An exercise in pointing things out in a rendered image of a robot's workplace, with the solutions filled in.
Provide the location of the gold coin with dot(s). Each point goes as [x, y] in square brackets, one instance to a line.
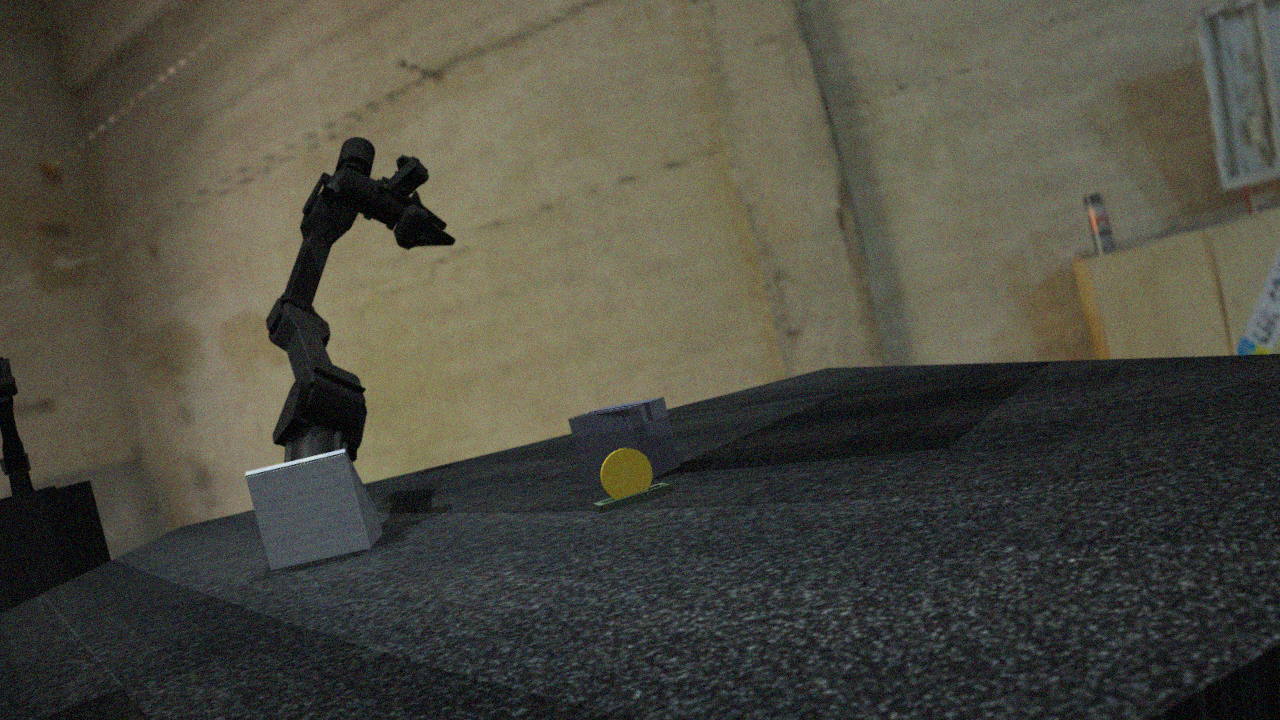
[625, 472]

